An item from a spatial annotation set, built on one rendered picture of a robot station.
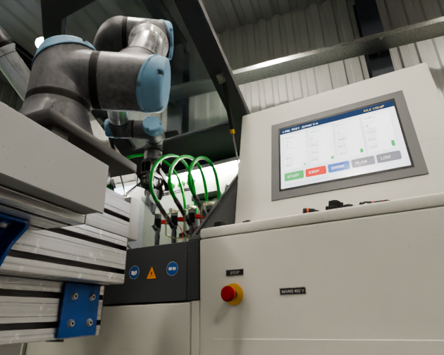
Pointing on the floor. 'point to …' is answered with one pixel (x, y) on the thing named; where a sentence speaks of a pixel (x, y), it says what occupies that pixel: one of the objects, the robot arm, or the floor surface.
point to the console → (340, 248)
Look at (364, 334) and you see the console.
